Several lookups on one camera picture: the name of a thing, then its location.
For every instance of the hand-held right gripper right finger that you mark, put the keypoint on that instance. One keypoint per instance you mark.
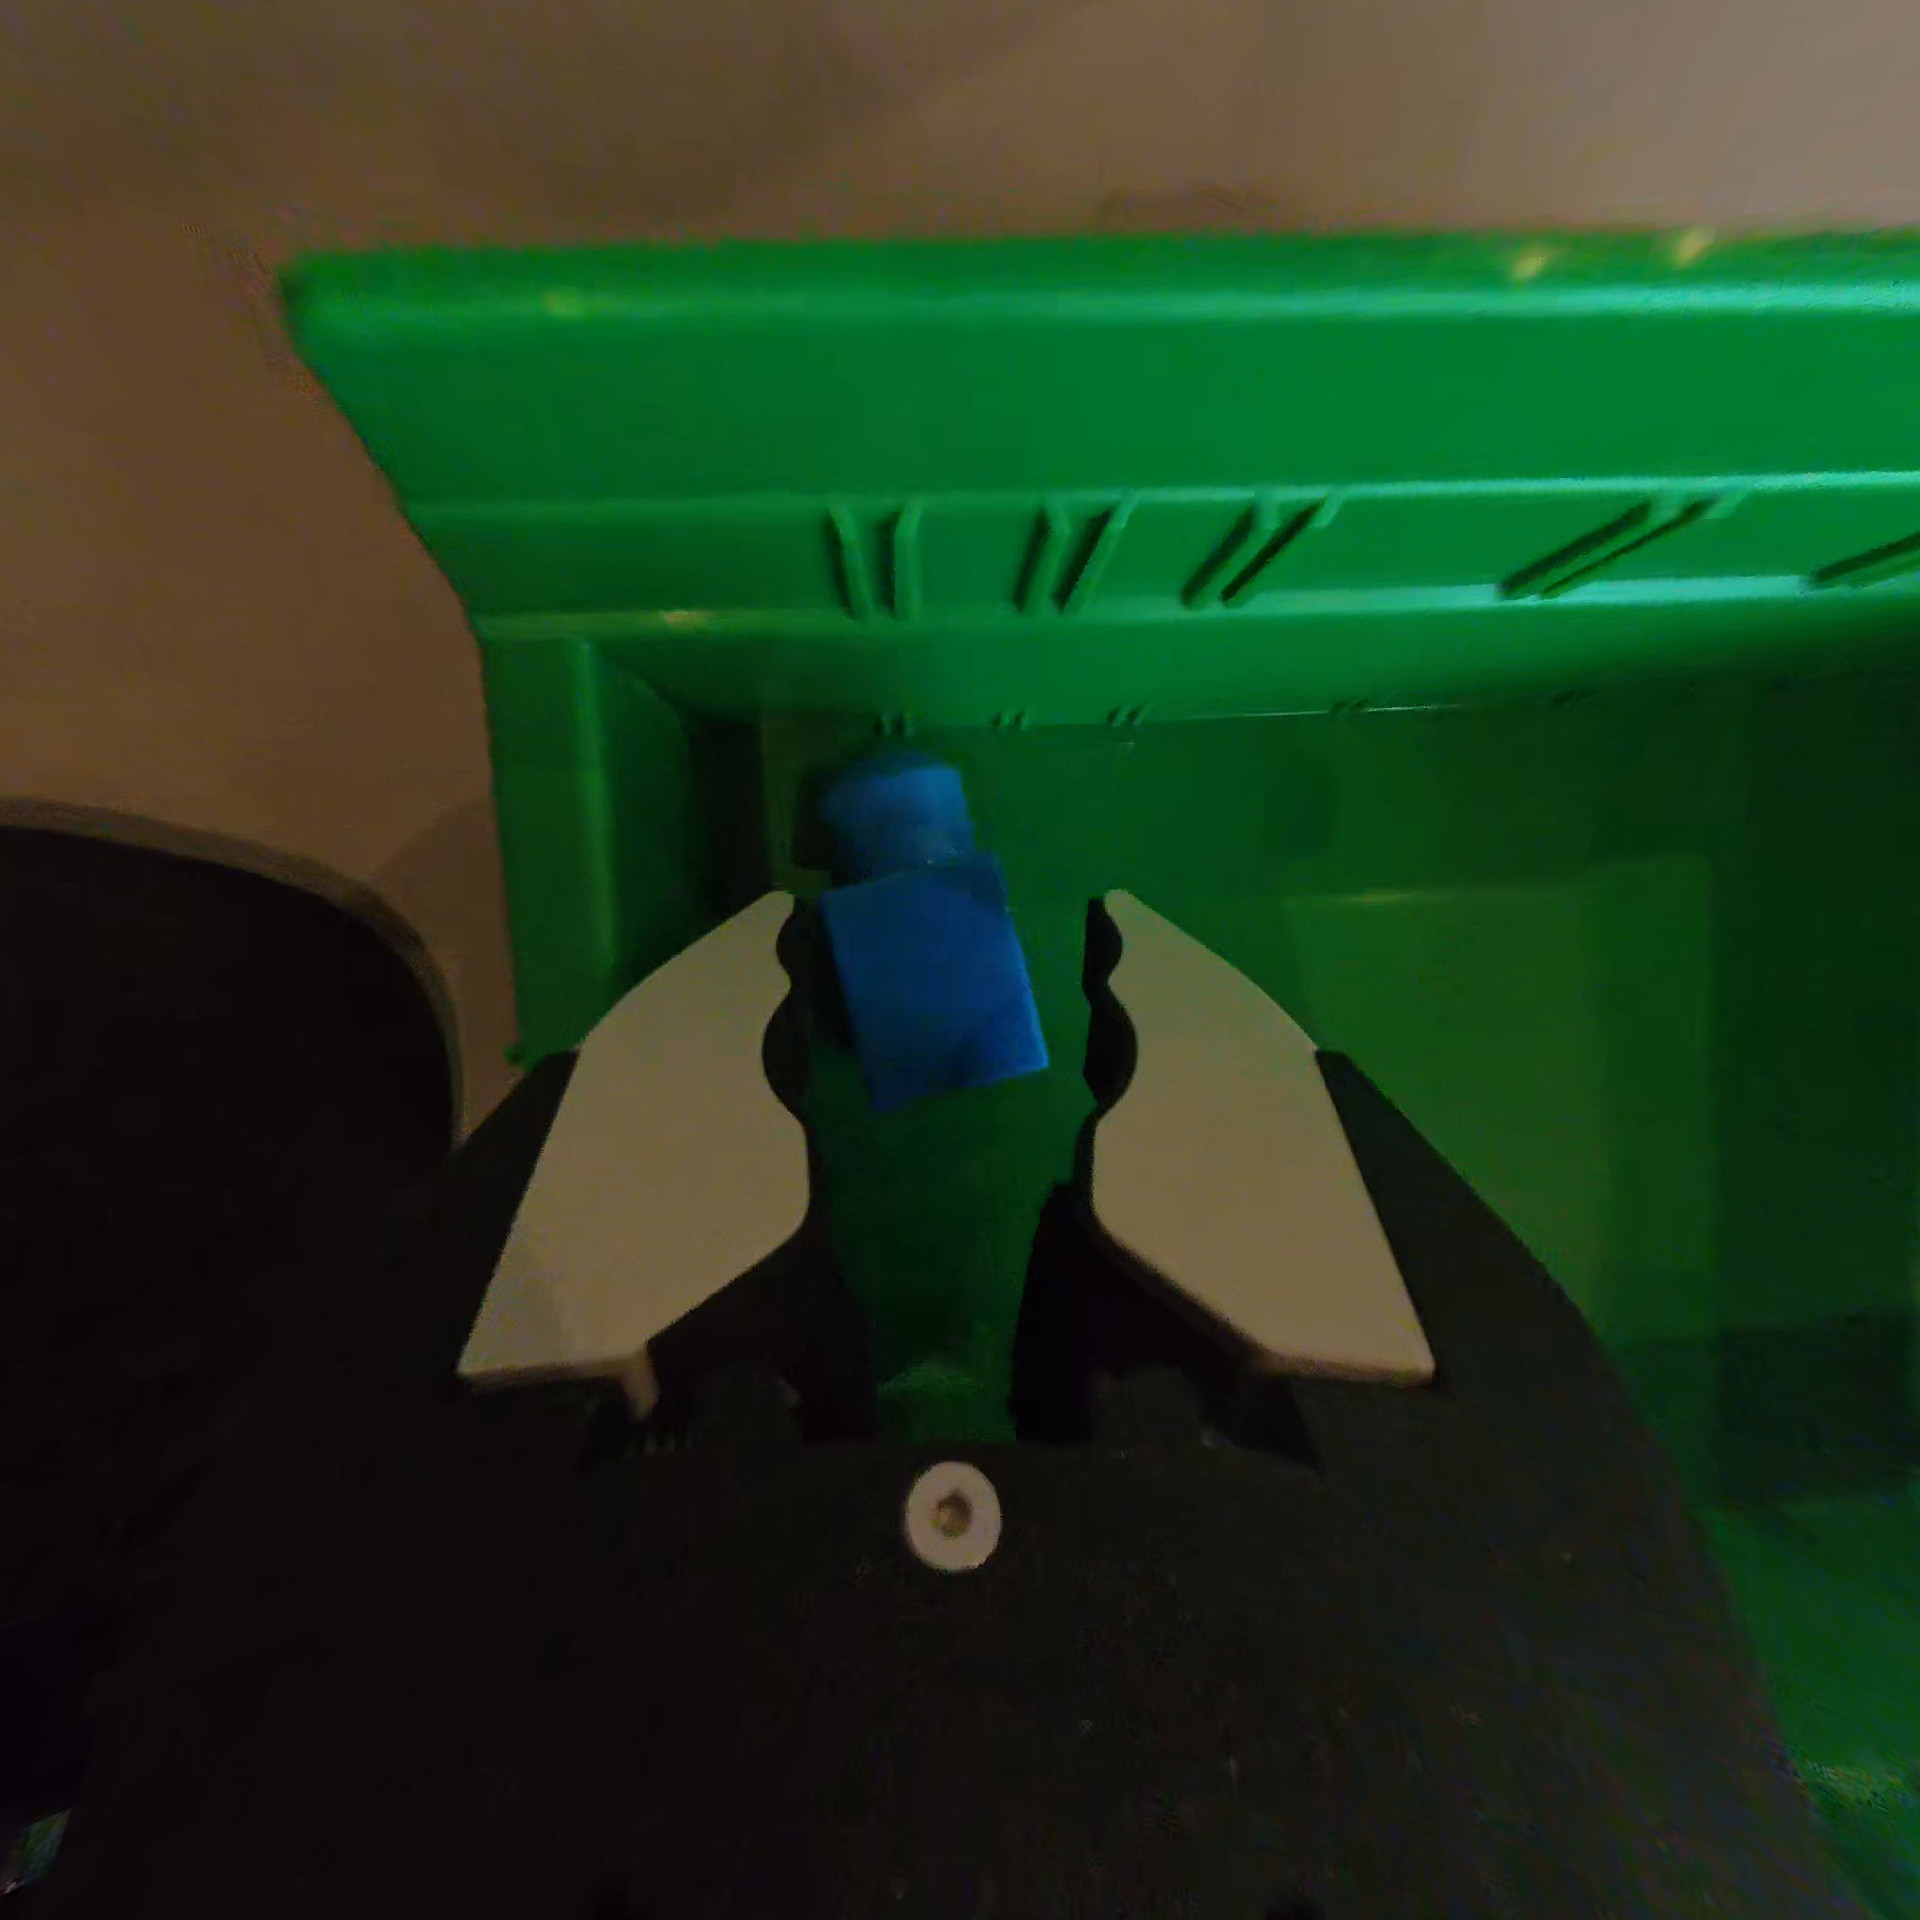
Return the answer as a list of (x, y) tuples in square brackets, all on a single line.
[(1244, 1170)]

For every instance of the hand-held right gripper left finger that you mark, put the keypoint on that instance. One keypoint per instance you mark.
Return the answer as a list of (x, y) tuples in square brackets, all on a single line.
[(662, 1155)]

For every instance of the blue mega block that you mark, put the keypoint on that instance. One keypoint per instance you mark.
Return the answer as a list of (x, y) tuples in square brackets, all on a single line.
[(931, 989)]

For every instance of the green plastic bin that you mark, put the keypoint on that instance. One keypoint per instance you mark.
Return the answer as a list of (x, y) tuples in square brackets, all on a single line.
[(1051, 388)]

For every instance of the black round pad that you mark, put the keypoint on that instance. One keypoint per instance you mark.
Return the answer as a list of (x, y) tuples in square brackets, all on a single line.
[(182, 1124)]

